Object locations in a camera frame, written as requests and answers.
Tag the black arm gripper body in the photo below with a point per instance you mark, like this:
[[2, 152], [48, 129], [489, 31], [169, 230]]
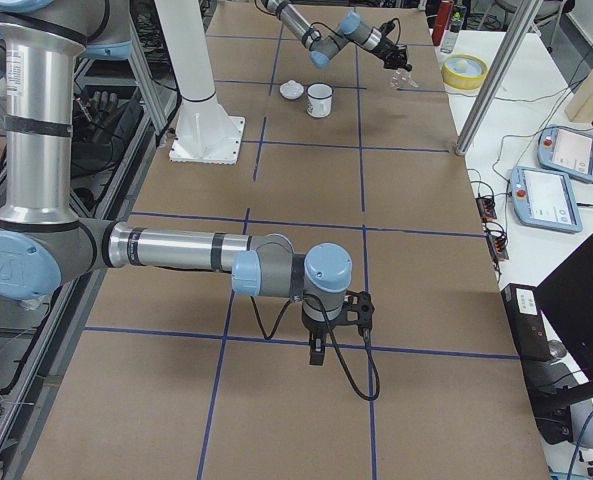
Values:
[[317, 330]]

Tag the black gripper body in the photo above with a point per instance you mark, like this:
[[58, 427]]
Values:
[[389, 49]]

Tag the red bottle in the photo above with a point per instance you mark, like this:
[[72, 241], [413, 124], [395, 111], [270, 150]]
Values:
[[441, 21]]

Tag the yellow rimmed bowl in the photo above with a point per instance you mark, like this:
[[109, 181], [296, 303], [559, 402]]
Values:
[[464, 72]]

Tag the white enamel mug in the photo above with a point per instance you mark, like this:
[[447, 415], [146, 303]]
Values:
[[319, 100]]

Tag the white small dish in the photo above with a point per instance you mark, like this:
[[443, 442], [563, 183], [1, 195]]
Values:
[[291, 90]]

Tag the far teach pendant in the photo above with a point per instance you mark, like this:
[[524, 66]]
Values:
[[567, 150]]

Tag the teach pendant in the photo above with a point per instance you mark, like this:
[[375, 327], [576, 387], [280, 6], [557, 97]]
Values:
[[567, 150], [544, 199]]

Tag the near teach pendant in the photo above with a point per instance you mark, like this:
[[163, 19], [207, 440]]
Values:
[[544, 199]]

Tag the black box device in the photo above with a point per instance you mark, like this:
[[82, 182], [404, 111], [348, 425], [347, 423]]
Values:
[[526, 322]]

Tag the black laptop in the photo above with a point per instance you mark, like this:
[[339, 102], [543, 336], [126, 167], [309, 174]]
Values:
[[566, 299]]

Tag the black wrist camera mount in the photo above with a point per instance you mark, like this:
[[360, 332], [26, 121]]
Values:
[[357, 310]]

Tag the aluminium frame post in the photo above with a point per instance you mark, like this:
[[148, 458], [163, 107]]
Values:
[[518, 28]]

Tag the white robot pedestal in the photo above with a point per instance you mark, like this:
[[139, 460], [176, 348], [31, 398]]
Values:
[[204, 131]]

